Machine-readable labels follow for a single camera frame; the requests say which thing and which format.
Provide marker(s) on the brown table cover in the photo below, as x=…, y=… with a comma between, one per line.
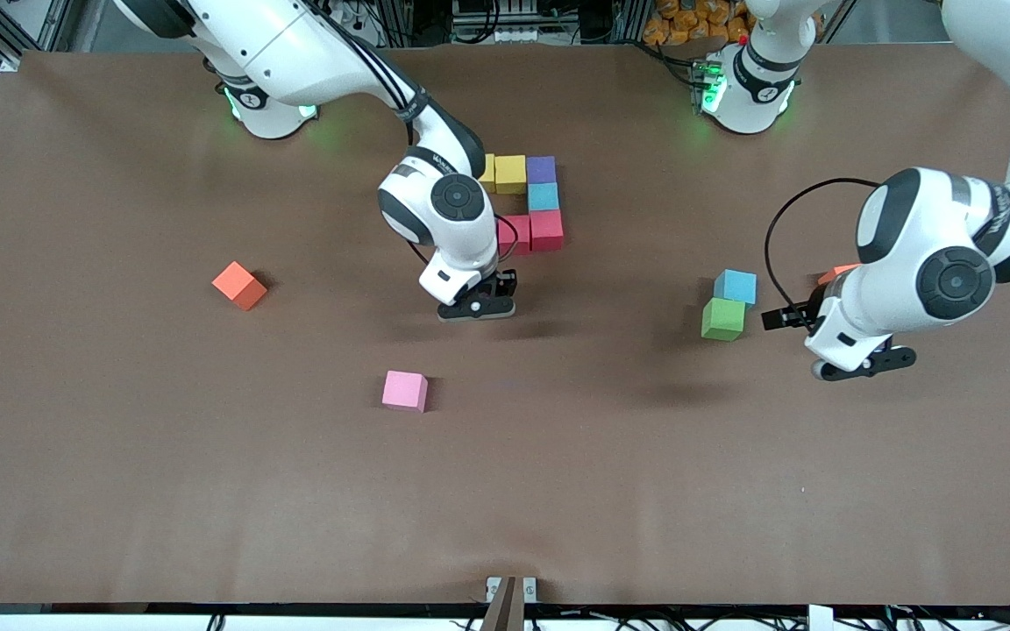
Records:
x=505, y=491

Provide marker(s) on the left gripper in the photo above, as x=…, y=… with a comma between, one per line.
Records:
x=799, y=315

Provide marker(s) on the white power strip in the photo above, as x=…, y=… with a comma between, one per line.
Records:
x=514, y=35

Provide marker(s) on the bag of oranges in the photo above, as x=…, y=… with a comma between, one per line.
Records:
x=680, y=22

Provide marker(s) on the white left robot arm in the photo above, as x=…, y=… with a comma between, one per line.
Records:
x=926, y=237

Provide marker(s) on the green foam cube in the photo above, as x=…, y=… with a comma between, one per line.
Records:
x=722, y=317

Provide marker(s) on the metal bracket with post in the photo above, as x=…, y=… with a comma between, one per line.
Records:
x=509, y=605

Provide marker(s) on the purple foam cube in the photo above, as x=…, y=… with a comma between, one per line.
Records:
x=541, y=169

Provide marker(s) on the light blue foam cube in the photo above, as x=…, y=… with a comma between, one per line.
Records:
x=736, y=287
x=544, y=196

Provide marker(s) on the orange foam cube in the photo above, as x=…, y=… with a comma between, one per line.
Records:
x=838, y=273
x=238, y=285

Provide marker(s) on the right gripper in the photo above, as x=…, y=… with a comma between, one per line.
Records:
x=504, y=282

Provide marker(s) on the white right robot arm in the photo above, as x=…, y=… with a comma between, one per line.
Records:
x=444, y=210

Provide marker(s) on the red foam cube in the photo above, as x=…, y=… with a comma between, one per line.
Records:
x=522, y=245
x=545, y=230

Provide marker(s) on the light pink foam cube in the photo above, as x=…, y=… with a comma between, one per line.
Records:
x=405, y=391

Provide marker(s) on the yellow foam cube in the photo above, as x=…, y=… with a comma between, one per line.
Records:
x=488, y=173
x=510, y=173

